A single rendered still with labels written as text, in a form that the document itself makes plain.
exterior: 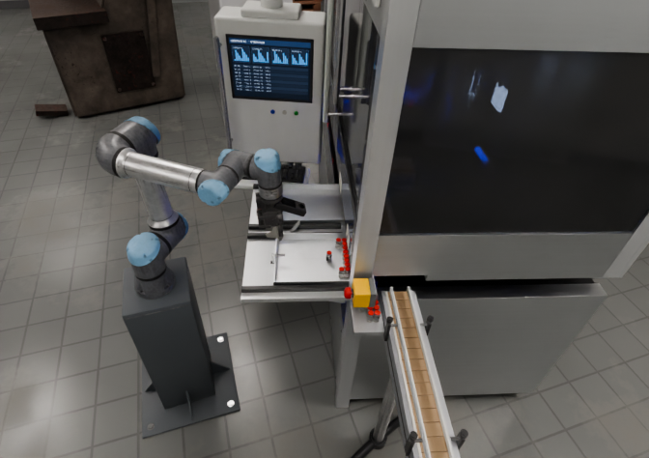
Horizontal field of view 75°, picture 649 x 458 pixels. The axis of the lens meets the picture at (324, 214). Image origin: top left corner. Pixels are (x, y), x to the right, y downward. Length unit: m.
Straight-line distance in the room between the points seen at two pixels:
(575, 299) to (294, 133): 1.48
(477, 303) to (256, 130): 1.37
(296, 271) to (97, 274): 1.73
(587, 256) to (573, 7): 0.89
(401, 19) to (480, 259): 0.86
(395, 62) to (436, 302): 0.96
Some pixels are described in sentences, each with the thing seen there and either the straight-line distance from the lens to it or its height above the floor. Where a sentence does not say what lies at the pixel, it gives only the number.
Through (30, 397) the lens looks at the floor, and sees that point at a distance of 2.72.
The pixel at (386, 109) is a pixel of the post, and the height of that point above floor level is 1.65.
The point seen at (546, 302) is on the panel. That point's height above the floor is 0.84.
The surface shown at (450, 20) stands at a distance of 1.04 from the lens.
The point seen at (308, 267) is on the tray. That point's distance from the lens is 1.67.
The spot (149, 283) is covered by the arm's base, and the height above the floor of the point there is 0.86.
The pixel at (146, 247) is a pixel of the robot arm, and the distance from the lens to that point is 1.65.
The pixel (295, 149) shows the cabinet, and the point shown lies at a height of 0.89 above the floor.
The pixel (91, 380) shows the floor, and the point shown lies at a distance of 2.64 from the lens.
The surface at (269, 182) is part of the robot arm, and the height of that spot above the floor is 1.36.
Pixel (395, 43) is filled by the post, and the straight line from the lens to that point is 1.02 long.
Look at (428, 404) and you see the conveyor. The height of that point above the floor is 0.93.
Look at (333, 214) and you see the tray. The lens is 1.91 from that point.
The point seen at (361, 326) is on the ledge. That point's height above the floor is 0.88.
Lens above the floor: 2.13
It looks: 41 degrees down
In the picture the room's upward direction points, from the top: 3 degrees clockwise
